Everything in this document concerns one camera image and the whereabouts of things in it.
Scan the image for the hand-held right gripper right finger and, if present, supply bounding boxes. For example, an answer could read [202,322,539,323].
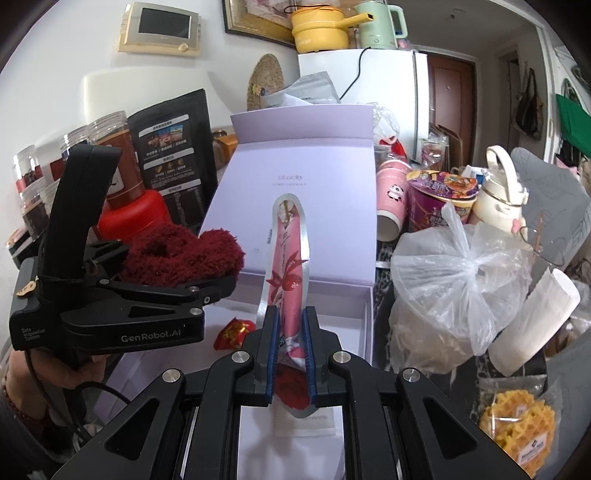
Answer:
[303,308,532,480]

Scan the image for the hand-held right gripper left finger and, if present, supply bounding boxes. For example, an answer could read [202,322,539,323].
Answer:
[51,307,279,480]

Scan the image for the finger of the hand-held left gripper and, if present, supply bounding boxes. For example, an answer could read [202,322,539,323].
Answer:
[83,240,132,278]
[96,274,238,325]

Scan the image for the red fuzzy scrunchie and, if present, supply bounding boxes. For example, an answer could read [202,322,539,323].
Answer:
[120,225,246,288]

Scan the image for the small red snack packet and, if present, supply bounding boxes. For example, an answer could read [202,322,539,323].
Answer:
[213,317,258,352]

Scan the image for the pink foil packet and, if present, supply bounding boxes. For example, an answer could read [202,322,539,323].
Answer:
[255,194,311,422]

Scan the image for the lavender gift box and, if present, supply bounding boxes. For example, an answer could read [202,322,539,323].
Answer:
[106,104,376,480]

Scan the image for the person's left forearm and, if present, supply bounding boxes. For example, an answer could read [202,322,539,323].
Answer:
[0,388,88,467]

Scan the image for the person's left hand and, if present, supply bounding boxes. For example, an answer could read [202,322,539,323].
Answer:
[7,350,112,402]

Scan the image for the clear jar black label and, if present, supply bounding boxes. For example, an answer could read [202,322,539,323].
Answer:
[20,176,61,241]

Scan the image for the red canister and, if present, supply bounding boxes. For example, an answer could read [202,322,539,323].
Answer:
[98,188,170,243]

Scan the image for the clear jar red label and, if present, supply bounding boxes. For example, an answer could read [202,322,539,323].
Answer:
[12,144,44,195]

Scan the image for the white paper card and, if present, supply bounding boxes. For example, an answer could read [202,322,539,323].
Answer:
[271,405,339,438]

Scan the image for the clear jar purple label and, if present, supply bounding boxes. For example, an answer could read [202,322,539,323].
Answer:
[59,124,94,161]

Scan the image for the black stand-up pouch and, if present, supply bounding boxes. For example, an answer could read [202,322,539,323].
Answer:
[127,89,221,232]

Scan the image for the small brown box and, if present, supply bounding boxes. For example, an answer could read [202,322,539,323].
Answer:
[211,128,239,168]

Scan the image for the tied clear plastic bag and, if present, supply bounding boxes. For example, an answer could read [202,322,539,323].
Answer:
[387,202,535,376]

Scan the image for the pink panda paper cup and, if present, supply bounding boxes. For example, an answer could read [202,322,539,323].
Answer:
[375,158,413,241]

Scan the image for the purple instant noodle cup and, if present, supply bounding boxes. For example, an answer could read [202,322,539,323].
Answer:
[405,169,482,232]

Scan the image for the waffle cookie packet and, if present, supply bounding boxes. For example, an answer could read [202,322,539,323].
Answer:
[475,373,563,480]

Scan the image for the white paper towel roll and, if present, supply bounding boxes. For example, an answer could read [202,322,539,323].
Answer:
[488,267,581,378]

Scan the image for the woven straw fan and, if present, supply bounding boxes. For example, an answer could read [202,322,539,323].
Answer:
[246,53,284,112]

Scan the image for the grey mailer bag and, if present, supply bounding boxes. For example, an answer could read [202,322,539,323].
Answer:
[257,73,343,112]

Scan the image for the crumpled clear plastic bag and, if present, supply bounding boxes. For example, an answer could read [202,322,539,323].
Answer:
[369,103,403,158]

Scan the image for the cream water bottle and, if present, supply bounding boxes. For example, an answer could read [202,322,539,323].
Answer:
[470,144,530,228]

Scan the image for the white refrigerator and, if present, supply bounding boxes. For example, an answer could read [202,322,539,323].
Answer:
[297,47,431,168]

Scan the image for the grey leaf-patterned chair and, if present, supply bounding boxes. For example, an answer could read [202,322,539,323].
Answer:
[509,147,591,278]

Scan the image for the brown door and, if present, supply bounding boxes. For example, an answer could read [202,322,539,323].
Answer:
[426,52,477,140]

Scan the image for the yellow cooking pot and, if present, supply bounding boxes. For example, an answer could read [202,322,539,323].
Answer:
[290,4,376,53]

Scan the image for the dark handbag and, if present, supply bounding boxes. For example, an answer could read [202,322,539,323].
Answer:
[514,67,549,136]

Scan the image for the light green electric kettle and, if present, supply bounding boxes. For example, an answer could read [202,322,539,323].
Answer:
[355,0,410,51]

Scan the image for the cream wall intercom panel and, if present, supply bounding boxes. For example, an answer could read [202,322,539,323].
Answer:
[115,1,205,59]

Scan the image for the gold picture frame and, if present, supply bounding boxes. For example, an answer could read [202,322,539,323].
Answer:
[222,0,297,48]

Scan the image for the black power cable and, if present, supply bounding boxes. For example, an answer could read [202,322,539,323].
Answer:
[338,45,371,103]

